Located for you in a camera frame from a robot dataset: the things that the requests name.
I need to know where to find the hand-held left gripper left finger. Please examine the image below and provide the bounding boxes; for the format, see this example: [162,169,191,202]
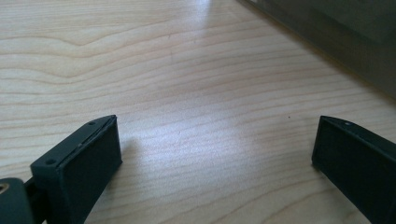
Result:
[30,114,123,224]

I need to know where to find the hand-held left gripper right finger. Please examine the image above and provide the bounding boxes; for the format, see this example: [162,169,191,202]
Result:
[311,115,396,224]

